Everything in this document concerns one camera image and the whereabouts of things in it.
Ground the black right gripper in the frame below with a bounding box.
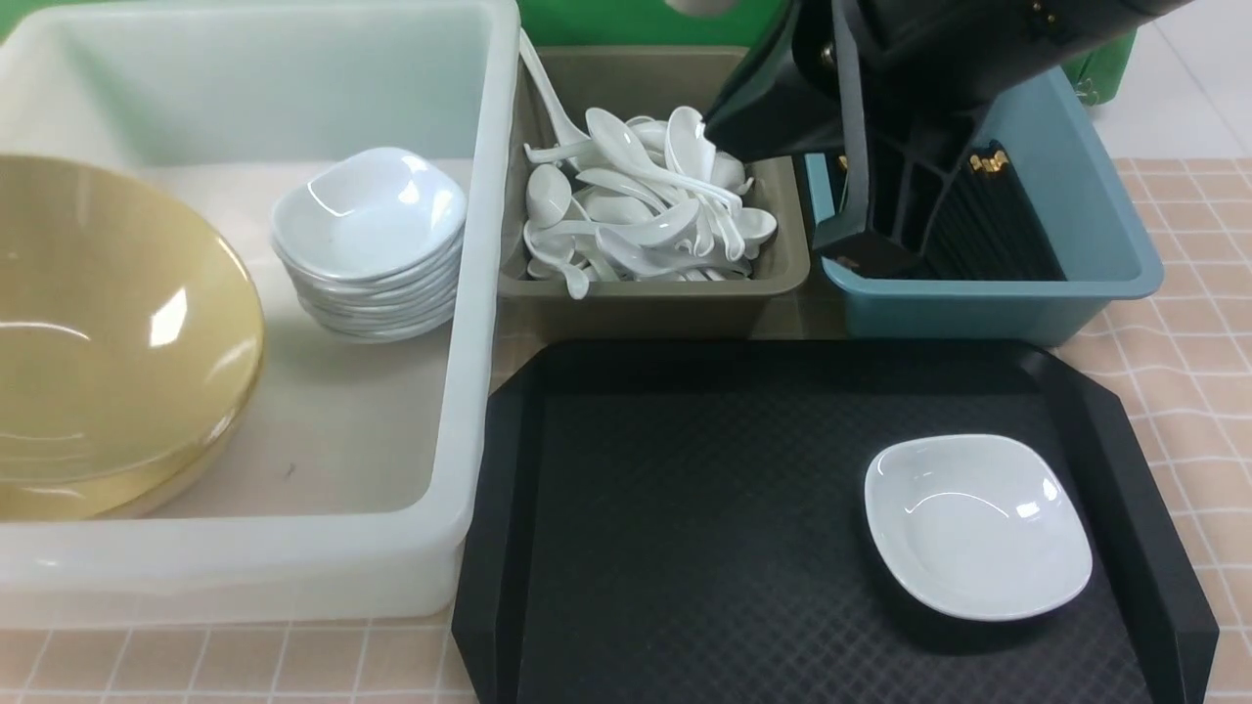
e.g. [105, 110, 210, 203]
[704, 1, 1178, 278]

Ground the yellow noodle bowl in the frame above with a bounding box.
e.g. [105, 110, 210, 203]
[1, 154, 267, 485]

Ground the white ceramic soup spoon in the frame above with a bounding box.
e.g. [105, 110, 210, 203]
[585, 108, 742, 213]

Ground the yellow bowl in tub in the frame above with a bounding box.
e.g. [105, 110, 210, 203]
[1, 375, 262, 524]

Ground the pile of black chopsticks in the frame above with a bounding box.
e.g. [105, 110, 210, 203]
[886, 139, 1067, 282]

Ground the green cloth backdrop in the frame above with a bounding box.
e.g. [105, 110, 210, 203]
[517, 1, 1137, 106]

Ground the blue plastic chopstick bin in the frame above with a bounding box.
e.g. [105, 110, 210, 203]
[823, 68, 1164, 347]

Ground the olive plastic spoon bin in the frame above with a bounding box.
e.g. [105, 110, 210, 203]
[498, 46, 810, 342]

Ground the pile of white spoons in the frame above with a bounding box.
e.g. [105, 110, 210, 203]
[518, 34, 779, 299]

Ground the white square sauce dish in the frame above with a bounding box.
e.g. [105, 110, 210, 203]
[864, 435, 1096, 623]

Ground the black serving tray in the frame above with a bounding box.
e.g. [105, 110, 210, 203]
[451, 339, 1219, 703]

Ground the stack of white dishes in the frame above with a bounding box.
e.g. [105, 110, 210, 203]
[269, 147, 470, 344]

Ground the large white plastic tub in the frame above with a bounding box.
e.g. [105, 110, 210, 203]
[3, 1, 520, 630]

